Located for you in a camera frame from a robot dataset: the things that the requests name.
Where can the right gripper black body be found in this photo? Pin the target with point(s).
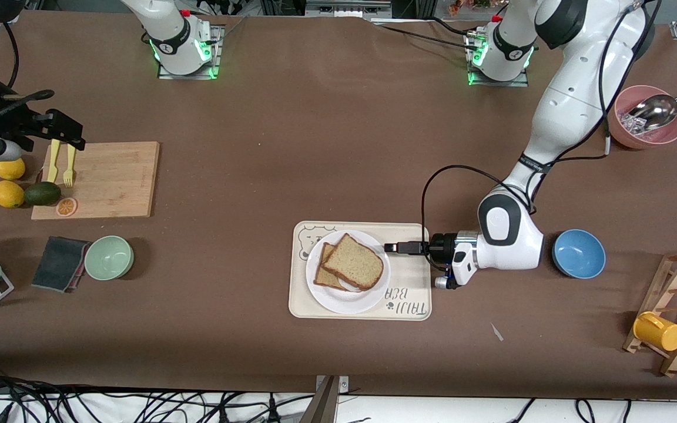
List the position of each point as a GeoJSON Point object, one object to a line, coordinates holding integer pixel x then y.
{"type": "Point", "coordinates": [14, 124]}

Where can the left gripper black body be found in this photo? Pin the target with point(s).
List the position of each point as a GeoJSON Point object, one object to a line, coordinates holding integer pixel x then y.
{"type": "Point", "coordinates": [442, 247]}

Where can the plain brown bread slice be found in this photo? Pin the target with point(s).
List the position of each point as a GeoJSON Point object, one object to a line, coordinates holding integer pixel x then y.
{"type": "Point", "coordinates": [353, 261]}

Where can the fried egg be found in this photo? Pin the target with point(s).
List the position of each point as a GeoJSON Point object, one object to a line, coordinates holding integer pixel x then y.
{"type": "Point", "coordinates": [350, 287]}

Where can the white round plate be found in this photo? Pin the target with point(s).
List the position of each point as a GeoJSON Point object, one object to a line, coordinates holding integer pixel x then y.
{"type": "Point", "coordinates": [344, 302]}

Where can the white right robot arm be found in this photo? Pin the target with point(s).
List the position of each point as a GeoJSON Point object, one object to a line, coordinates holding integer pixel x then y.
{"type": "Point", "coordinates": [168, 35]}

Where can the yellow plastic fork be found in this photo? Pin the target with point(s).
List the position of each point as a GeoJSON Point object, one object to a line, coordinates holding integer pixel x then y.
{"type": "Point", "coordinates": [71, 161]}

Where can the yellow plastic knife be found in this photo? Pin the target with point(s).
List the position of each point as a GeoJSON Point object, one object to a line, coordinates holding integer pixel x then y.
{"type": "Point", "coordinates": [53, 161]}

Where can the yellow lemon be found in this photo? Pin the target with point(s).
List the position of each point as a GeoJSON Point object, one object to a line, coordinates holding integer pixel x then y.
{"type": "Point", "coordinates": [7, 194]}
{"type": "Point", "coordinates": [10, 170]}

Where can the wooden cutting board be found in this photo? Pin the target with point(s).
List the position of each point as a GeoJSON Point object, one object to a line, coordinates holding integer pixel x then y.
{"type": "Point", "coordinates": [115, 176]}

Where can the dark green avocado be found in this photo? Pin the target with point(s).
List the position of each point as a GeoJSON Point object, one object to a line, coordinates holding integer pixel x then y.
{"type": "Point", "coordinates": [42, 194]}

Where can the orange slice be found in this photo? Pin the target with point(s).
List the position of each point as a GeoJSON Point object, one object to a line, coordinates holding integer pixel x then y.
{"type": "Point", "coordinates": [66, 207]}

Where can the grey paper scrap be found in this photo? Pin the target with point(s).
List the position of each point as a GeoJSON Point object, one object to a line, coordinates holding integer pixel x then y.
{"type": "Point", "coordinates": [496, 332]}

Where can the cream tray with bear print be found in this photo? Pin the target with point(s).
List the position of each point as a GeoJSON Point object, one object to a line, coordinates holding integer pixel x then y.
{"type": "Point", "coordinates": [300, 296]}

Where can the blue bowl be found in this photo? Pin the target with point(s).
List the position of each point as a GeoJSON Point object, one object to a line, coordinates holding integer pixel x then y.
{"type": "Point", "coordinates": [579, 254]}

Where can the dark folded cloth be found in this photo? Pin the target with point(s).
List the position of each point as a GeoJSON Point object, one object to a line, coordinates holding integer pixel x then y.
{"type": "Point", "coordinates": [56, 264]}

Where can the pale green bowl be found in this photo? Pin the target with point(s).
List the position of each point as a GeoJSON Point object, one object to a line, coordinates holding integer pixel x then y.
{"type": "Point", "coordinates": [109, 258]}

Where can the pink bowl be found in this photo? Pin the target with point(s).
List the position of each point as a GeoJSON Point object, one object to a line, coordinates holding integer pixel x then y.
{"type": "Point", "coordinates": [617, 132]}

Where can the wooden cup rack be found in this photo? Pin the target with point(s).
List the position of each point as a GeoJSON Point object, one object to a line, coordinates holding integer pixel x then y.
{"type": "Point", "coordinates": [649, 304]}

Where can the crinkled clear plastic pieces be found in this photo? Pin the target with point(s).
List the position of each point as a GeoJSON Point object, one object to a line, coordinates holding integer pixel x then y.
{"type": "Point", "coordinates": [632, 124]}

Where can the yellow mug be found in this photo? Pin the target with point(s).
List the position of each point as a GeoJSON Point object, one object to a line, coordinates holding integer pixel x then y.
{"type": "Point", "coordinates": [662, 333]}

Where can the grey metal box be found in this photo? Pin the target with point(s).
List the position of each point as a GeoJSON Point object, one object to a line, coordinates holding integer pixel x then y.
{"type": "Point", "coordinates": [344, 9]}

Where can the metal scoop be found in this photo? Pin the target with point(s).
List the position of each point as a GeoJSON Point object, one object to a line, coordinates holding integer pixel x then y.
{"type": "Point", "coordinates": [656, 111]}

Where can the grey metal table bracket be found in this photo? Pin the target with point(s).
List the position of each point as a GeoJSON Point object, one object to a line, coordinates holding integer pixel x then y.
{"type": "Point", "coordinates": [324, 405]}

